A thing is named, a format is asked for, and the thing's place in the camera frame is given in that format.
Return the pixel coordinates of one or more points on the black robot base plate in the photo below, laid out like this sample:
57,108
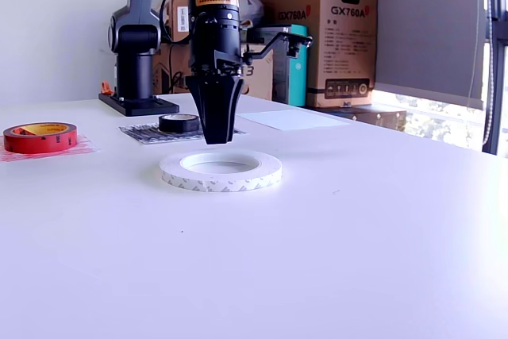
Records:
131,108

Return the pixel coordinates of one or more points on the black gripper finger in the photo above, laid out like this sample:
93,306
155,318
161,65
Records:
214,109
237,101

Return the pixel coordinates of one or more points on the red tape roll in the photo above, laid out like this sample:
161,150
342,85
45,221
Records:
39,144

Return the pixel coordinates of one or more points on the large white tape roll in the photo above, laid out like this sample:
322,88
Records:
222,185

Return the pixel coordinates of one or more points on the teal black carton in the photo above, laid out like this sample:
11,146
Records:
297,77

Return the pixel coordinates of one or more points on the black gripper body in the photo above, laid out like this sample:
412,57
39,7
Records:
216,37

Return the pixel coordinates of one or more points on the gray black Piper robot arm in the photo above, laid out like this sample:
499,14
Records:
135,73

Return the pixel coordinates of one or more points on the small black tape roll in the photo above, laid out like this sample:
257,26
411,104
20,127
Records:
174,126

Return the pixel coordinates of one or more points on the white plastic bag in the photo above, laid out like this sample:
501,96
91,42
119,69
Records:
250,9

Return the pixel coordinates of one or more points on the gray roller blind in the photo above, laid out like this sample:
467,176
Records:
428,29

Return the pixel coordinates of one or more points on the small wrist camera on bracket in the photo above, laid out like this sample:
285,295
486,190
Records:
299,45

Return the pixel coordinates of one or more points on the blank white paper sheet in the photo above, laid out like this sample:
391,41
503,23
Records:
291,120

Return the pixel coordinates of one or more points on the red scribbled paper sheet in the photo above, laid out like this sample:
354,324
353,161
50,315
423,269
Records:
85,148

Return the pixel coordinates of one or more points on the orange black clamp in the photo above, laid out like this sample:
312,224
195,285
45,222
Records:
105,88

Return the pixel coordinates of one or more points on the tall GX760A cardboard box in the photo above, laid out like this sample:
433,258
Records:
341,57

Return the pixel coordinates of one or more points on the large brown cardboard box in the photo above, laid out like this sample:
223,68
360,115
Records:
258,77

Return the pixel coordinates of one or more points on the black scribbled paper sheet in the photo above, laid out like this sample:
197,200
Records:
139,134

